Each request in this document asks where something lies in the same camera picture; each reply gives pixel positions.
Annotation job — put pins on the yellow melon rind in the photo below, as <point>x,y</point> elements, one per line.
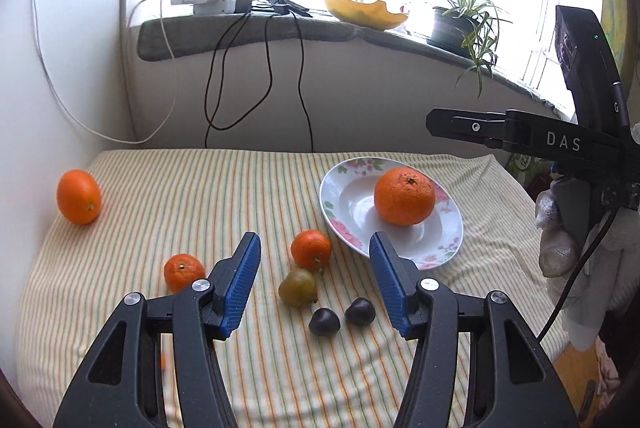
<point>360,15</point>

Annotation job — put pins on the grey sill mat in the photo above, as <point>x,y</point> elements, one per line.
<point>200,35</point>

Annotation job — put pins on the oval smooth orange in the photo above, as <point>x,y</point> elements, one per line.
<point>77,195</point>

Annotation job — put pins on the tangerine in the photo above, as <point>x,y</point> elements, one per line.
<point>184,275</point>
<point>310,248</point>

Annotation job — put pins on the white box device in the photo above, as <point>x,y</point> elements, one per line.
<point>215,5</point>

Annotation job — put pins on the person's right hand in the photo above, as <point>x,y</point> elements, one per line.
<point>555,253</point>

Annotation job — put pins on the potted spider plant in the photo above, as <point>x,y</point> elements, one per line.
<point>450,32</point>

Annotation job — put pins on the green plum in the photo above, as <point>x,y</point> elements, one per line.
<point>297,289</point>

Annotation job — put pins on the dark plum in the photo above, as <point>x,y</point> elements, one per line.
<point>324,323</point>
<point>360,313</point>

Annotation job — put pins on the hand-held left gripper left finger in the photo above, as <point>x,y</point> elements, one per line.
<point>242,288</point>

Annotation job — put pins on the large round orange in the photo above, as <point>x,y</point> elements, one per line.
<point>404,198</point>

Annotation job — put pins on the black charger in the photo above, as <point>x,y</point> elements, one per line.
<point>243,2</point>

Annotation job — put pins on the black clip stand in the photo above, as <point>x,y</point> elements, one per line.
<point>292,6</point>

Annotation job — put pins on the floral white plate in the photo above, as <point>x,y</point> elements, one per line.
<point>350,203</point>

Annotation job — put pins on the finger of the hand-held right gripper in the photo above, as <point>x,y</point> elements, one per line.
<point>465,125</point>

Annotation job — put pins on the striped cloth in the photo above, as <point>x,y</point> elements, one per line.
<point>200,208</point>

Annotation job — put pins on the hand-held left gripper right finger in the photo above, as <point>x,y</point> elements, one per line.
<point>387,283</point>

